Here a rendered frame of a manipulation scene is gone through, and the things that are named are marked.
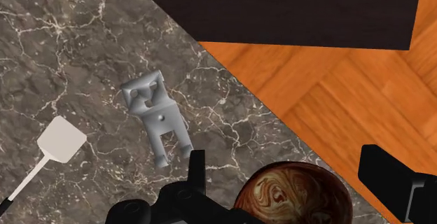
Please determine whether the brown marbled bowl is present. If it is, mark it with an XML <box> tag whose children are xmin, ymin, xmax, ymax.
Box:
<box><xmin>233</xmin><ymin>161</ymin><xmax>354</xmax><ymax>224</ymax></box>

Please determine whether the grey blocky robot figure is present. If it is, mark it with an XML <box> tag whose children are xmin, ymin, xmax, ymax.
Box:
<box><xmin>120</xmin><ymin>69</ymin><xmax>194</xmax><ymax>169</ymax></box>

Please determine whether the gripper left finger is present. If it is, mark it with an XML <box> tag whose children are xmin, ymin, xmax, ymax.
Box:
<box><xmin>104</xmin><ymin>149</ymin><xmax>240</xmax><ymax>224</ymax></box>

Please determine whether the white spatula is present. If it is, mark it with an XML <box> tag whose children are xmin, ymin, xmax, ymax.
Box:
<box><xmin>0</xmin><ymin>115</ymin><xmax>88</xmax><ymax>216</ymax></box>

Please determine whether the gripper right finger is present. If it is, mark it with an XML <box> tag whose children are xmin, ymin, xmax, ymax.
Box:
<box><xmin>357</xmin><ymin>144</ymin><xmax>437</xmax><ymax>224</ymax></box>

